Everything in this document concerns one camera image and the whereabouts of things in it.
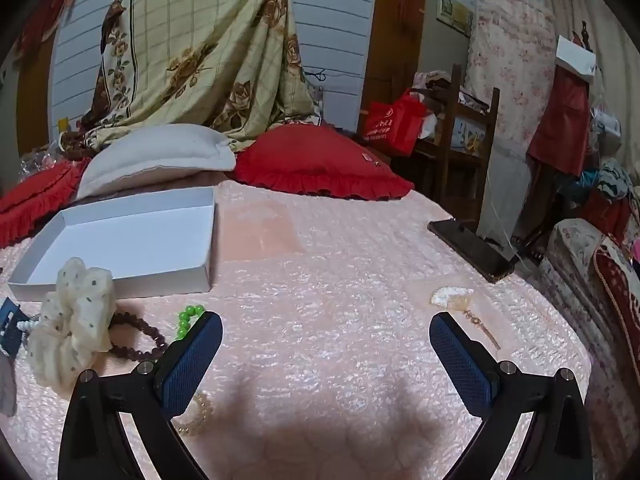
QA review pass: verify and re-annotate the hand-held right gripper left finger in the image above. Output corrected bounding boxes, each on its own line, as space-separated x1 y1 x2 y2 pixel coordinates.
57 311 224 480

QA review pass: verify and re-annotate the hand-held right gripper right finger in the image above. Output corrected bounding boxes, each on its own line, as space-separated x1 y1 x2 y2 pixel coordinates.
429 311 596 480

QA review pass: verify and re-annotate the brown bead bracelet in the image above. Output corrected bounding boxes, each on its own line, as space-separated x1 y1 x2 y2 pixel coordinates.
107 311 168 361

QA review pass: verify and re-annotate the green bead bracelet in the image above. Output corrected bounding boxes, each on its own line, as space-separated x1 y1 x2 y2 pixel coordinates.
177 304 207 341

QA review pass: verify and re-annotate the pale gold bead bracelet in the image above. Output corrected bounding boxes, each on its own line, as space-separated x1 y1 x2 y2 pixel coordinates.
175 392 215 436

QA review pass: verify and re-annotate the cream dotted scrunchie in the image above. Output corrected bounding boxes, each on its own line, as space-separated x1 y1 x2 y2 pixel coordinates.
26 257 117 393

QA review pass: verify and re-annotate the white shallow cardboard box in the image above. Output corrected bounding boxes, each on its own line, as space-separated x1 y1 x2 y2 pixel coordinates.
7 186 217 302

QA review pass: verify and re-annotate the black phone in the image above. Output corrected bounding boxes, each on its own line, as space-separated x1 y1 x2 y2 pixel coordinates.
427 219 521 283

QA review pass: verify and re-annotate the folded patterned quilt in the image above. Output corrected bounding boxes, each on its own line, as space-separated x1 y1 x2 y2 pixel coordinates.
537 217 640 461

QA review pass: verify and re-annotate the pink quilted bedspread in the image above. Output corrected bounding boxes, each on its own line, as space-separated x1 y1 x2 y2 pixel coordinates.
0 180 601 480

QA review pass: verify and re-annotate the white pillow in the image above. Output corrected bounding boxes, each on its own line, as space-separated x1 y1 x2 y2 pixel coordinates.
76 125 237 201

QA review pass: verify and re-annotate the wooden chair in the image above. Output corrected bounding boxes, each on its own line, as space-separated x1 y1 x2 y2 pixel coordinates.
415 64 501 221

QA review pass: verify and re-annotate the red frilled pillow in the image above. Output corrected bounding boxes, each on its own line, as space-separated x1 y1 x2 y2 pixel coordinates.
0 157 93 248

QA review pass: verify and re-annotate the red ruffled pillow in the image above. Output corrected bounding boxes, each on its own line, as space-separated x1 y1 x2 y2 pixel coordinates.
232 124 416 201

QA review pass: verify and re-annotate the pile of clothes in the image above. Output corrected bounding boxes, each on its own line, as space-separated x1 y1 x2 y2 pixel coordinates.
580 105 640 221

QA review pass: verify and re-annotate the red shopping bag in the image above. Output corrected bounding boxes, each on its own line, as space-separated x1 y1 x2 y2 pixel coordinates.
362 89 428 157

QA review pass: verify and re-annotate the clear plastic bag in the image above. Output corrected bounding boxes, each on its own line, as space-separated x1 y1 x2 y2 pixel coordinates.
17 140 66 181

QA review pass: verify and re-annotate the red hanging garment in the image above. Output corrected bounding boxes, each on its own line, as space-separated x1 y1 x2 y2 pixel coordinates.
527 65 591 176

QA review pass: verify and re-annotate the upright floral quilt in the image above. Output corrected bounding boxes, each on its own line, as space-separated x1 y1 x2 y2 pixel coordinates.
462 0 558 161

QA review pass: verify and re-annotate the floral beige bedsheet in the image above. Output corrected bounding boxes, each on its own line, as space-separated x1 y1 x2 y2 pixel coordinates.
80 0 321 146

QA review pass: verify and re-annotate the white paper bag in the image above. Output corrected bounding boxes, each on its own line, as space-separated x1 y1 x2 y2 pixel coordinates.
556 35 598 81

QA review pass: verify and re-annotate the wooden door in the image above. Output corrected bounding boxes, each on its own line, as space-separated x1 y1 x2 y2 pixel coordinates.
357 0 428 136

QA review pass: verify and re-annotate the red hanging cloth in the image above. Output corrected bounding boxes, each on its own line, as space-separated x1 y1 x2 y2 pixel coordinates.
15 0 96 56

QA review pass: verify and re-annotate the framed wall picture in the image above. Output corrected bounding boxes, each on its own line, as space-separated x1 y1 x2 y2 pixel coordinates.
436 0 473 36

